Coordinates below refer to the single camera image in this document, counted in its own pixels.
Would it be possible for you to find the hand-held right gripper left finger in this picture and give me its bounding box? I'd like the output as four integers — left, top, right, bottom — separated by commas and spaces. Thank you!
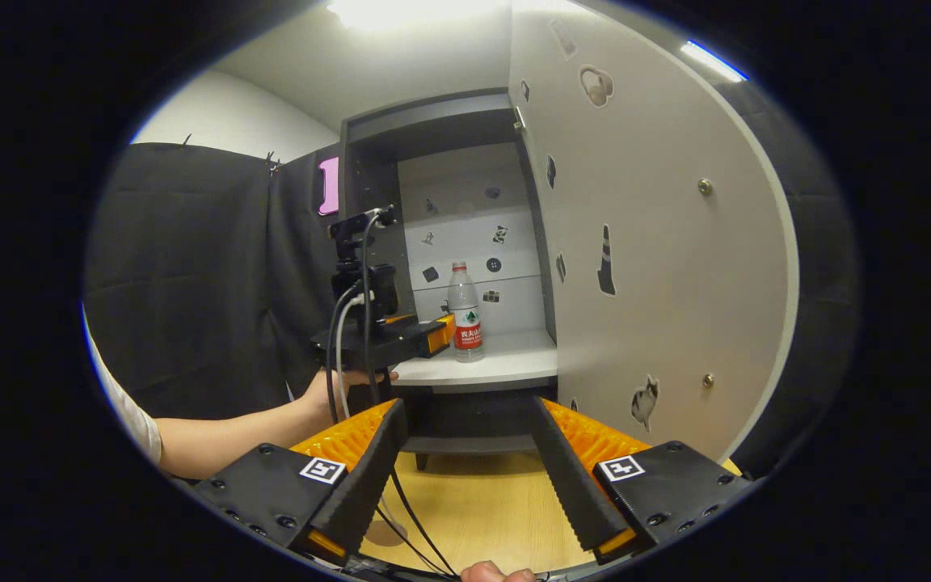
191, 398, 410, 567

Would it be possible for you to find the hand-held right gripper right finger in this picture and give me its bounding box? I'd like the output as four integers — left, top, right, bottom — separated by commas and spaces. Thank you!
530, 396, 753, 567

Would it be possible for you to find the clear plastic bottle red label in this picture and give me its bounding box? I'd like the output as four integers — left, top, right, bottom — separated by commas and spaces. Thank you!
447, 261, 485, 363

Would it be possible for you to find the grey cabinet door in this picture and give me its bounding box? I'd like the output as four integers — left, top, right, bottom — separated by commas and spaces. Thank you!
508, 0, 800, 463

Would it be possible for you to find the white cabinet shelf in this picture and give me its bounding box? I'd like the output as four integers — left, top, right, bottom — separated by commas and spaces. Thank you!
391, 329, 559, 394

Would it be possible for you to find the dark grey cabinet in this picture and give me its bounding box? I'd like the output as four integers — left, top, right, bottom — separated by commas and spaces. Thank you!
339, 87, 563, 471

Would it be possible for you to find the black backdrop cloth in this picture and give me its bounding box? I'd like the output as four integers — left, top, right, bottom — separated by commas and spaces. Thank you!
84, 81, 862, 486

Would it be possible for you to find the white shirt sleeve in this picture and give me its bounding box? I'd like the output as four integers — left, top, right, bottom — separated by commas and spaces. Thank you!
82, 311, 163, 466

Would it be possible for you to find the large ceiling light panel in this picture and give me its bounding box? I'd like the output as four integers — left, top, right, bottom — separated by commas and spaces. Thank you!
328, 0, 507, 29

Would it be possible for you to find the narrow ceiling light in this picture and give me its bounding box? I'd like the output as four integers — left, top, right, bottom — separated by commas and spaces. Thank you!
680, 40, 749, 83

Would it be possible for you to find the white cable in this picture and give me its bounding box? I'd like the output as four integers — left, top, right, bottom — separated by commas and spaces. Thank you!
335, 293, 369, 421

